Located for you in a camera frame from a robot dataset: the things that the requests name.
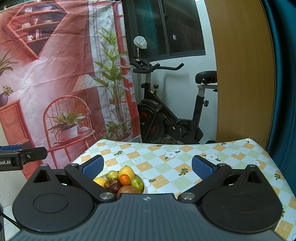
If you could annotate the teal curtain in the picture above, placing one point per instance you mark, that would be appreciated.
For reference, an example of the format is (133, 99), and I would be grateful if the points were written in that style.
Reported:
(281, 144)

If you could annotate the dark purple mangosteen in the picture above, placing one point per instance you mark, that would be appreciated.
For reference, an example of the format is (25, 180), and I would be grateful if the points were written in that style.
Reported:
(112, 185)

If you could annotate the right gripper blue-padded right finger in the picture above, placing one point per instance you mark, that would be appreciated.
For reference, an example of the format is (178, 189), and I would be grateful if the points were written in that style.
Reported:
(212, 176)

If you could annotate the red-brown apple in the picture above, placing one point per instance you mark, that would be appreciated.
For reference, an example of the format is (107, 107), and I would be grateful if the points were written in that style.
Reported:
(127, 190)

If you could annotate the floral checkered tablecloth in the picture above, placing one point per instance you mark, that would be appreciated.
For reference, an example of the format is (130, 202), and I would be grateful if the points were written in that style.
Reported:
(168, 169)

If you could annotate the yellow-green round fruit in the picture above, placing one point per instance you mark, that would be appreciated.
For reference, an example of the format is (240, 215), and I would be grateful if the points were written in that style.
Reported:
(112, 175)

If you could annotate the beige round plate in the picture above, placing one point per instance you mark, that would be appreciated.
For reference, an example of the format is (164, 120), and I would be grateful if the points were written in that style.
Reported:
(137, 177)

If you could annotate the printed red backdrop cloth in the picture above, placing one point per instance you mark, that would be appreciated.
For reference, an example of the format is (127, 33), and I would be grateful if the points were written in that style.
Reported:
(66, 80)

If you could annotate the dark window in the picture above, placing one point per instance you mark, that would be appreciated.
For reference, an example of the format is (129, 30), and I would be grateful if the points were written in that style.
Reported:
(159, 30)

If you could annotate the small orange mandarin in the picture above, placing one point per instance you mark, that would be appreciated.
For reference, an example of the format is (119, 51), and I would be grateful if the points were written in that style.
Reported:
(124, 180)

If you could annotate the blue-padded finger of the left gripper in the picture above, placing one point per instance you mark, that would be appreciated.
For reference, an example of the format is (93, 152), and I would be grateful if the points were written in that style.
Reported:
(11, 148)

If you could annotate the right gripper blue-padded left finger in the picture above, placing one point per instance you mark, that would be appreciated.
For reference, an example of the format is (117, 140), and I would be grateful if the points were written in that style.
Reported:
(83, 175)

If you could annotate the large yellow orange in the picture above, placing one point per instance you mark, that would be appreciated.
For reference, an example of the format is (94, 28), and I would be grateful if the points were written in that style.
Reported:
(100, 181)

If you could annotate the yellow lemon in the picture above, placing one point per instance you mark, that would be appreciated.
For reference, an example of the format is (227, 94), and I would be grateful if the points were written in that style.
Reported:
(126, 170)

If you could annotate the black exercise bike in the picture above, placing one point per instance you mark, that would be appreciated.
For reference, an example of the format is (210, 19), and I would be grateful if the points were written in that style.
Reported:
(160, 122)

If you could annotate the wooden board panel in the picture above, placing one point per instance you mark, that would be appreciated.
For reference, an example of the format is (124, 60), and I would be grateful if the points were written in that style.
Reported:
(245, 70)

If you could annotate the bright green round fruit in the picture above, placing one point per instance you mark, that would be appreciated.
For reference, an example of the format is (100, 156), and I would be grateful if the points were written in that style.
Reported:
(136, 183)

